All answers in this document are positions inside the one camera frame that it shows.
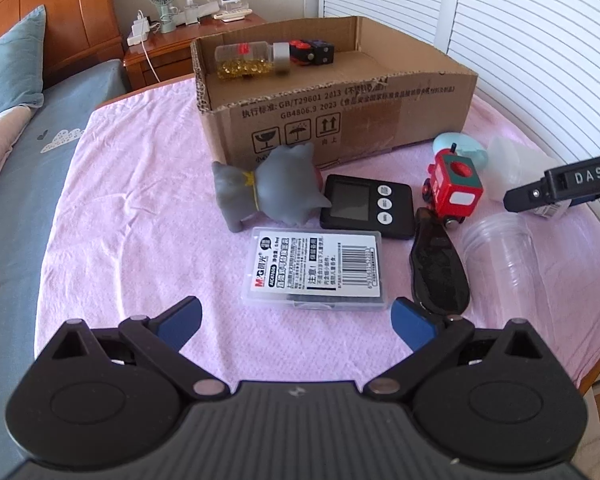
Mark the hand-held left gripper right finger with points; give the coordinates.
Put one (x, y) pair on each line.
(412, 322)

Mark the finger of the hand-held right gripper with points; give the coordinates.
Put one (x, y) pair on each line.
(527, 199)

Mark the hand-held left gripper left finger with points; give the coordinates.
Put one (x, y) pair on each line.
(182, 322)

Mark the white plastic bottle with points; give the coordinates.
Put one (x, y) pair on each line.
(515, 170)

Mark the clear plastic cup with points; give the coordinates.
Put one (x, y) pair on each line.
(500, 260)

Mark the red toy train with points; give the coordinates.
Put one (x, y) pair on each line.
(455, 185)

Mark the light blue round case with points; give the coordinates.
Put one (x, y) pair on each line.
(460, 142)

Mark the clear labelled plastic case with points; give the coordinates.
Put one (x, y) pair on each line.
(305, 265)

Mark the black digital timer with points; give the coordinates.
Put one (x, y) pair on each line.
(350, 200)

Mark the grey cat toy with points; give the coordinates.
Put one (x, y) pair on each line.
(280, 180)

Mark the brown cardboard box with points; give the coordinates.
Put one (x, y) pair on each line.
(360, 110)

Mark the pink blanket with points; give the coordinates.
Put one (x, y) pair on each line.
(130, 210)

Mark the blue printed bed sheet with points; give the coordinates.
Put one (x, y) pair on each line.
(30, 185)

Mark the black and red cube toy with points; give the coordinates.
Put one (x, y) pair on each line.
(312, 52)

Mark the clear yellow capsule bottle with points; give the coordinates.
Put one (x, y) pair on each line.
(240, 62)

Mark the wooden nightstand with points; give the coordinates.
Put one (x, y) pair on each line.
(170, 55)

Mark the white power strip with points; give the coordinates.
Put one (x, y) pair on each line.
(136, 37)

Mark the white charger plug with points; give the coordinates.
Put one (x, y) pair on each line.
(141, 22)

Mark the clear spray bottle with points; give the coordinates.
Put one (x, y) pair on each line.
(191, 10)

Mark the blue pillow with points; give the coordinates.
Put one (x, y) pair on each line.
(10, 60)

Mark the white router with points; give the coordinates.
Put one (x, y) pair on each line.
(207, 8)

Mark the wooden headboard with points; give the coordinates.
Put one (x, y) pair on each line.
(65, 10)

